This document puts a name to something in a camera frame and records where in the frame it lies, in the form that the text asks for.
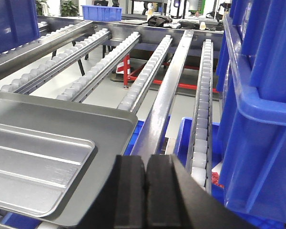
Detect roller rail far left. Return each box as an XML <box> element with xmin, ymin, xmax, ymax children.
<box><xmin>0</xmin><ymin>28</ymin><xmax>111</xmax><ymax>94</ymax></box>

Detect roller rail right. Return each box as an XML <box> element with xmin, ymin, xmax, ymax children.
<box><xmin>185</xmin><ymin>39</ymin><xmax>214</xmax><ymax>194</ymax></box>

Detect blue crate upper left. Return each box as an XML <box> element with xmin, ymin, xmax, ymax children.
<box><xmin>0</xmin><ymin>0</ymin><xmax>40</xmax><ymax>53</ymax></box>

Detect green potted plant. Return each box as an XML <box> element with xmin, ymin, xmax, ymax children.
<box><xmin>60</xmin><ymin>0</ymin><xmax>79</xmax><ymax>17</ymax></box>

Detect roller rail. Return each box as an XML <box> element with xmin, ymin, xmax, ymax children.
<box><xmin>117</xmin><ymin>35</ymin><xmax>173</xmax><ymax>113</ymax></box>
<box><xmin>185</xmin><ymin>39</ymin><xmax>214</xmax><ymax>194</ymax></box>
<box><xmin>0</xmin><ymin>28</ymin><xmax>111</xmax><ymax>94</ymax></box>
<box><xmin>56</xmin><ymin>31</ymin><xmax>140</xmax><ymax>103</ymax></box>

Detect red metal frame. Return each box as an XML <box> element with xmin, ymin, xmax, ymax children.
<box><xmin>116</xmin><ymin>54</ymin><xmax>220</xmax><ymax>93</ymax></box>

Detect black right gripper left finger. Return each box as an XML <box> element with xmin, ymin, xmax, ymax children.
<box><xmin>76</xmin><ymin>156</ymin><xmax>145</xmax><ymax>229</ymax></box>

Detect blue bin lower shelf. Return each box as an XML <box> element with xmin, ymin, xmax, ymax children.
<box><xmin>174</xmin><ymin>117</ymin><xmax>224</xmax><ymax>192</ymax></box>

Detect large blue crate right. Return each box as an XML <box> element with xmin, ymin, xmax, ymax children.
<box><xmin>217</xmin><ymin>0</ymin><xmax>286</xmax><ymax>223</ymax></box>

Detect small blue bin background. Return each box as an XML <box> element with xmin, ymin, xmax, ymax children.
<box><xmin>82</xmin><ymin>5</ymin><xmax>122</xmax><ymax>22</ymax></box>

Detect steel divider bar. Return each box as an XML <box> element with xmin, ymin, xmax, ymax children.
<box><xmin>131</xmin><ymin>31</ymin><xmax>194</xmax><ymax>163</ymax></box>

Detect black bag on table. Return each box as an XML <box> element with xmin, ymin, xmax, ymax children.
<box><xmin>147</xmin><ymin>15</ymin><xmax>173</xmax><ymax>27</ymax></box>

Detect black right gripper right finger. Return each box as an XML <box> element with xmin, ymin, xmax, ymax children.
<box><xmin>146</xmin><ymin>155</ymin><xmax>255</xmax><ymax>229</ymax></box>

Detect silver metal tray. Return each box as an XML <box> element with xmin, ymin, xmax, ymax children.
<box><xmin>0</xmin><ymin>92</ymin><xmax>138</xmax><ymax>227</ymax></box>

